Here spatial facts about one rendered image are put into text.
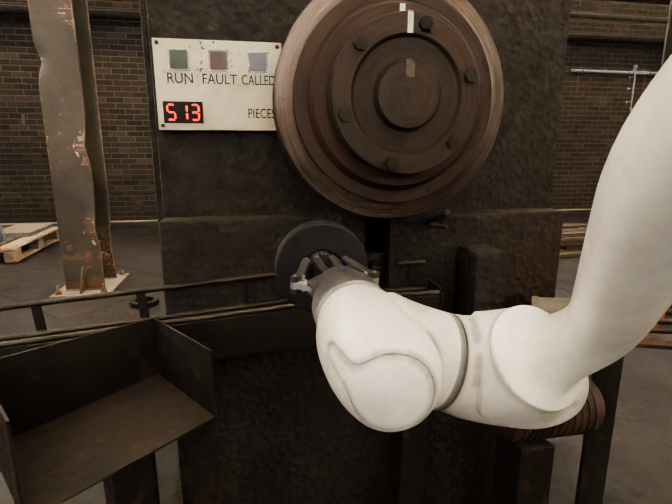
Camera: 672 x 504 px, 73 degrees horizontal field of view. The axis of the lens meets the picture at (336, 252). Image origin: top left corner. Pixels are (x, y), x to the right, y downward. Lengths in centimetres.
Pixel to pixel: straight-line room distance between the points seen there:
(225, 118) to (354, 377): 76
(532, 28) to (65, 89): 302
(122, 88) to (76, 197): 377
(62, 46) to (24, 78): 397
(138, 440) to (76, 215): 299
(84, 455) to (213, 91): 71
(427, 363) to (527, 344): 10
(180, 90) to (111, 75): 626
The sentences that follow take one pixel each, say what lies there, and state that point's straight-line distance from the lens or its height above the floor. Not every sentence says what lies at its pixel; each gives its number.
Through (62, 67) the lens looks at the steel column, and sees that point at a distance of 368.
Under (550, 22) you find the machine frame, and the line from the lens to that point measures 131.
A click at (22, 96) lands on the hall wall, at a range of 764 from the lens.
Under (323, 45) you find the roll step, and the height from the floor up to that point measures 120.
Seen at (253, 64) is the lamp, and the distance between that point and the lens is 105.
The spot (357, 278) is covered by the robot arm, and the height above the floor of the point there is 88.
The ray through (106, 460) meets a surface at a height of 60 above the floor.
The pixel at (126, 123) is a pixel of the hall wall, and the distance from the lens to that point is 722.
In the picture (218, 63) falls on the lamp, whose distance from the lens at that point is 105.
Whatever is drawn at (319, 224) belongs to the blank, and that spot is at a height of 90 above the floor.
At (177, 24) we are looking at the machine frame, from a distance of 110.
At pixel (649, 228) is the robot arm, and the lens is 25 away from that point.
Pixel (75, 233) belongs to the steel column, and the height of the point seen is 44.
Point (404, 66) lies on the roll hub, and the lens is 87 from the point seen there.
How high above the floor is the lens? 102
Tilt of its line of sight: 13 degrees down
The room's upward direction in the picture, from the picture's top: straight up
